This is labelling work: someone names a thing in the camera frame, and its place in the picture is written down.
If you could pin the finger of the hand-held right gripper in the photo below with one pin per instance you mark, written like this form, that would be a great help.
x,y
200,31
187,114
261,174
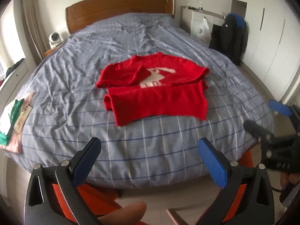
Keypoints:
x,y
256,128
279,107

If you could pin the wooden nightstand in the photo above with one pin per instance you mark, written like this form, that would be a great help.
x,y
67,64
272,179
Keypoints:
x,y
50,51

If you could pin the red knitted sweater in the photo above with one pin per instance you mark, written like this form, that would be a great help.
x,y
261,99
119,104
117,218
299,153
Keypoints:
x,y
152,103

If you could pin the wooden bed headboard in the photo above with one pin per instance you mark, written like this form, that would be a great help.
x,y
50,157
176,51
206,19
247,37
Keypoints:
x,y
117,7

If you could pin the white low cabinet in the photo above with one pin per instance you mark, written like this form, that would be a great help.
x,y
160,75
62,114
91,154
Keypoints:
x,y
11,79

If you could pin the white desk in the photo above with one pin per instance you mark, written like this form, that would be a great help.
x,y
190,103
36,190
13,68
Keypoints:
x,y
194,16

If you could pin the beige clothing tag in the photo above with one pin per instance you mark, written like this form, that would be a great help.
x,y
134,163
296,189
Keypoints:
x,y
22,119

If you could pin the green and white garment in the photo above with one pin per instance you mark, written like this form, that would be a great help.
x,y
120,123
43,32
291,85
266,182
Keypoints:
x,y
7,121

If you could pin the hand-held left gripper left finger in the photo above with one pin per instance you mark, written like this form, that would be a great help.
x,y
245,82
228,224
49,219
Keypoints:
x,y
88,161

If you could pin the white wardrobe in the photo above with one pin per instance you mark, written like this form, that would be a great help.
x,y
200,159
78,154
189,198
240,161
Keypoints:
x,y
269,46

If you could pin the beige curtain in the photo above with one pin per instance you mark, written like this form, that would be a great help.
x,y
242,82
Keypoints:
x,y
34,28

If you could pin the clear bottle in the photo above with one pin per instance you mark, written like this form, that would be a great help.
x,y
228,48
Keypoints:
x,y
200,7

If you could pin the white round fan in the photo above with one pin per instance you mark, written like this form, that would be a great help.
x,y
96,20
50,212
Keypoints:
x,y
55,39

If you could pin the person's leg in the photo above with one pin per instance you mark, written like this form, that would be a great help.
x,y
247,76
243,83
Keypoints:
x,y
126,213

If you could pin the black and blue jacket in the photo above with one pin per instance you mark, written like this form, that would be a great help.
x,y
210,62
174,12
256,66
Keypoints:
x,y
230,37

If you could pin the person's right hand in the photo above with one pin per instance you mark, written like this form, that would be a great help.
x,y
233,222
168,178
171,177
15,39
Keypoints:
x,y
285,180

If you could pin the dark clothes heap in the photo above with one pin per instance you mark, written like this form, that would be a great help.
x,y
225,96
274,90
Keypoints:
x,y
15,66

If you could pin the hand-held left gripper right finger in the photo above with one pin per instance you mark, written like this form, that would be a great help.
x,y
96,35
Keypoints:
x,y
213,161

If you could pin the white plastic bag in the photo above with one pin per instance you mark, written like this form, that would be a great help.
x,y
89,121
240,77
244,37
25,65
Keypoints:
x,y
202,29

